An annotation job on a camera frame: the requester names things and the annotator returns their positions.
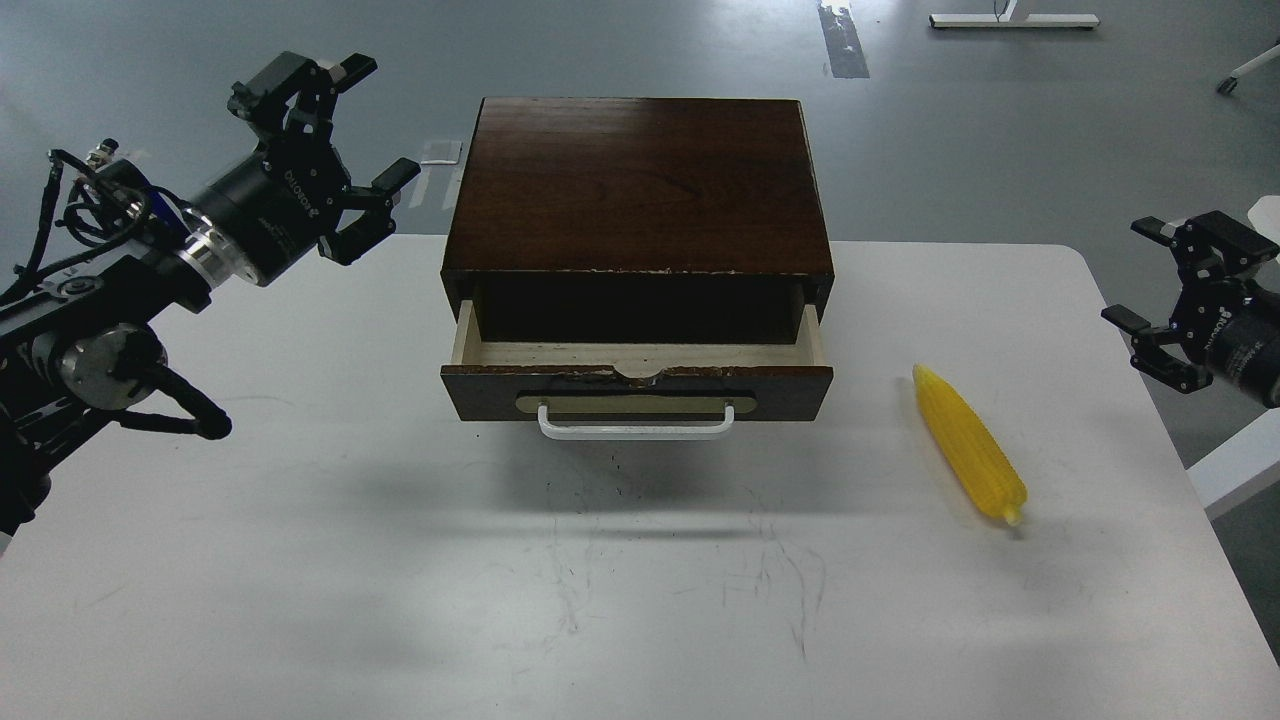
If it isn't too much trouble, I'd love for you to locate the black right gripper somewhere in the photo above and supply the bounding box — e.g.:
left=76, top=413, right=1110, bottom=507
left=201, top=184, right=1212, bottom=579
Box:
left=1101, top=211, right=1279, bottom=409

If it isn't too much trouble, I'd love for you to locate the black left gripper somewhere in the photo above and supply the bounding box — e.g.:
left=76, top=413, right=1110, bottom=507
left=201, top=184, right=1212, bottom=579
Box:
left=189, top=51, right=421, bottom=287

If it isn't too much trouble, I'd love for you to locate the yellow corn cob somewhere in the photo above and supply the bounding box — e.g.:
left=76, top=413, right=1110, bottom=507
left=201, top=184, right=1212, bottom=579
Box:
left=911, top=364, right=1027, bottom=527

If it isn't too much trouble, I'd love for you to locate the wooden drawer with white handle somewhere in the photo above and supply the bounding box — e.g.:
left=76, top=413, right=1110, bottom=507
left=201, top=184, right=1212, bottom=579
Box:
left=442, top=302, right=835, bottom=441

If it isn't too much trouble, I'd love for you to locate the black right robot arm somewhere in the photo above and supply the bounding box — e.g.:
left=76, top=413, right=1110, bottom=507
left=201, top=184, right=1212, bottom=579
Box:
left=1101, top=211, right=1279, bottom=409

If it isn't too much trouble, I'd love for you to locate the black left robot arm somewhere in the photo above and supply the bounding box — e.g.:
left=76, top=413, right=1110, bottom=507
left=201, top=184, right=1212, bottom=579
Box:
left=1, top=53, right=420, bottom=544

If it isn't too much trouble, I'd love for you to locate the dark wooden drawer cabinet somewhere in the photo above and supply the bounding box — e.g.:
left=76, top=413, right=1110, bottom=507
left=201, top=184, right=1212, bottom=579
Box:
left=442, top=97, right=835, bottom=345

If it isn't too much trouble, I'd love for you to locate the white furniture leg with caster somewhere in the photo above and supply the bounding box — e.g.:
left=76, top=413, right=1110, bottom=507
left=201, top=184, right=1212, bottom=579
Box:
left=1215, top=40, right=1280, bottom=96

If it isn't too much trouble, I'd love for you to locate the white table leg base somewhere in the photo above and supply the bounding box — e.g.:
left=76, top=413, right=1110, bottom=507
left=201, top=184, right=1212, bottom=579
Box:
left=928, top=1, right=1101, bottom=29

